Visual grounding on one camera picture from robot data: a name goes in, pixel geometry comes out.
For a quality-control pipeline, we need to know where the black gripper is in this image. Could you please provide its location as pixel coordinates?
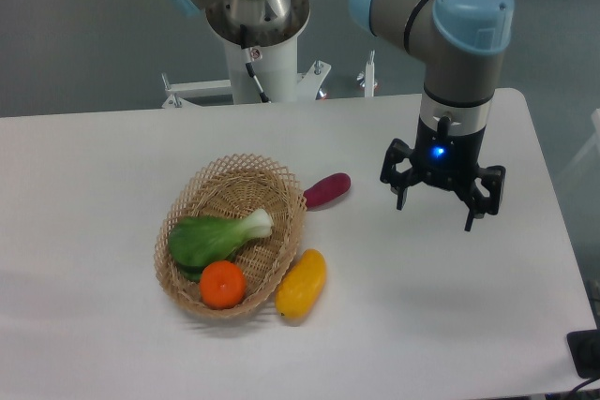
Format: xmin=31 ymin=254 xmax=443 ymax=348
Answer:
xmin=380 ymin=98 xmax=506 ymax=231

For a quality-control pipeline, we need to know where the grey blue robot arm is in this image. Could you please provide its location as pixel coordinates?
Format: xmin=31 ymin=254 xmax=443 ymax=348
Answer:
xmin=171 ymin=0 xmax=515 ymax=220

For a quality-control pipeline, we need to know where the woven wicker basket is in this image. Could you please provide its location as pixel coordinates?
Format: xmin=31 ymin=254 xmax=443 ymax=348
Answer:
xmin=154 ymin=154 xmax=307 ymax=319

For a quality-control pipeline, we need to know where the purple sweet potato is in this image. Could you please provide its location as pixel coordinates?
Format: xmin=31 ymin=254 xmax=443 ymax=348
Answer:
xmin=304 ymin=172 xmax=352 ymax=210

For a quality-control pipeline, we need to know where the yellow mango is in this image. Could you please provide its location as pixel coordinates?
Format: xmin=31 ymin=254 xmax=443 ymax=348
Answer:
xmin=275 ymin=249 xmax=327 ymax=320

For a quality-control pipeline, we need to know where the orange fruit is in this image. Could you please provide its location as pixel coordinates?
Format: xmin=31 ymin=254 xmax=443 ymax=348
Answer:
xmin=199 ymin=260 xmax=247 ymax=310

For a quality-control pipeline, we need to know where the green bok choy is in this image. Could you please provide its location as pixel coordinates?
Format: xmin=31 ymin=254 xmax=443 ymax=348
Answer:
xmin=168 ymin=209 xmax=274 ymax=281

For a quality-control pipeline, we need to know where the black device with cable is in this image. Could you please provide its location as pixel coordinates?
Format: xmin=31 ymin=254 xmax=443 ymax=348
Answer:
xmin=566 ymin=329 xmax=599 ymax=399

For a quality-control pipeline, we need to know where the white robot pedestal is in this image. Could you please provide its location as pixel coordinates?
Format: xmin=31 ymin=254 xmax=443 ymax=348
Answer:
xmin=162 ymin=0 xmax=332 ymax=108

